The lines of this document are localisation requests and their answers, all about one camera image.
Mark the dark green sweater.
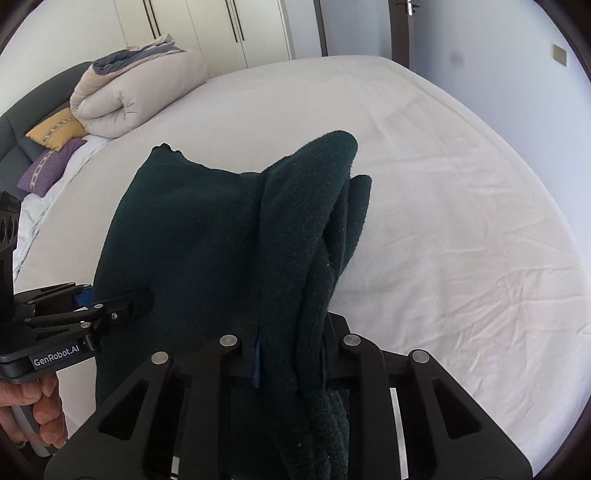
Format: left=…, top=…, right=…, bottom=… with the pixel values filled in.
left=94, top=131, right=372, bottom=479

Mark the person's left hand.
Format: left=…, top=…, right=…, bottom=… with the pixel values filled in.
left=0, top=373, right=68, bottom=449

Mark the white pillow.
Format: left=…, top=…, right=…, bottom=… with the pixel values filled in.
left=13, top=135, right=109, bottom=280

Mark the purple patterned pillow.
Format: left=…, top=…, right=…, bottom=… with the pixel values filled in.
left=17, top=138, right=87, bottom=197

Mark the yellow patterned pillow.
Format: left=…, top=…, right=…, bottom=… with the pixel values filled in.
left=26, top=108, right=87, bottom=151

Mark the white bed mattress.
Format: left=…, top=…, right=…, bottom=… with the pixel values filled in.
left=15, top=56, right=590, bottom=471

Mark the dark grey headboard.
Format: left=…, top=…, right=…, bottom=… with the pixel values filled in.
left=1, top=62, right=90, bottom=196

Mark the folded beige duvet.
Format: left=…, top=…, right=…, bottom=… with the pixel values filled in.
left=69, top=34, right=208, bottom=139

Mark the cream wardrobe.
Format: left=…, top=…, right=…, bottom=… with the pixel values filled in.
left=114, top=0, right=293, bottom=77

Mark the brown wooden door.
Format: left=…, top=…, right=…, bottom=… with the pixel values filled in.
left=389, top=0, right=419, bottom=70

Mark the wall socket far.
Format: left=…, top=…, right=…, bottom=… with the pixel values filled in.
left=552, top=44, right=568, bottom=66

